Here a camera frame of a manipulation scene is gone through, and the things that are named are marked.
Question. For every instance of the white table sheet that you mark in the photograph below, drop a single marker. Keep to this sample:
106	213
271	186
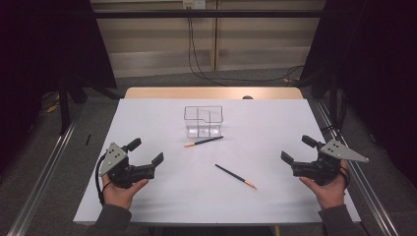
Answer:
170	196

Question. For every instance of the black curtain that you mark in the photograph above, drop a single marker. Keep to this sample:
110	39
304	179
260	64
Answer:
377	65
39	49

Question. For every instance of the person's left hand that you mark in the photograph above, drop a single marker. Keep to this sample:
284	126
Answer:
119	196

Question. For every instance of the white wall outlet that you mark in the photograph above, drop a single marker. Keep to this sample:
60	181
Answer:
194	4

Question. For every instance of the black metal stand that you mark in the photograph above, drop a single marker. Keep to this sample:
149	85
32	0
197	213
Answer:
333	98
64	105

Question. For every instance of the yellow floor tape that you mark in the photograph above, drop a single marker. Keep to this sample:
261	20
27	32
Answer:
52	108

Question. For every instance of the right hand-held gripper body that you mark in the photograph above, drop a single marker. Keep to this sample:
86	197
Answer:
316	168

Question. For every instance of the person's right hand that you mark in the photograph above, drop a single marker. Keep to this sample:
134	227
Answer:
331	195

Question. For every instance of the aluminium floor rail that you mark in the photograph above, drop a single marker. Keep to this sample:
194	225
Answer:
370	196
36	193

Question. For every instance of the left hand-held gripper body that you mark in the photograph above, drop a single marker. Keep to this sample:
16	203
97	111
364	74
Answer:
131	172

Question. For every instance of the black horizontal bar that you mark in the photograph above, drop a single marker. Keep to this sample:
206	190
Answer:
147	14

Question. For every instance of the clear acrylic organizer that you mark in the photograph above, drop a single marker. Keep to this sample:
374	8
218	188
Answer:
203	126

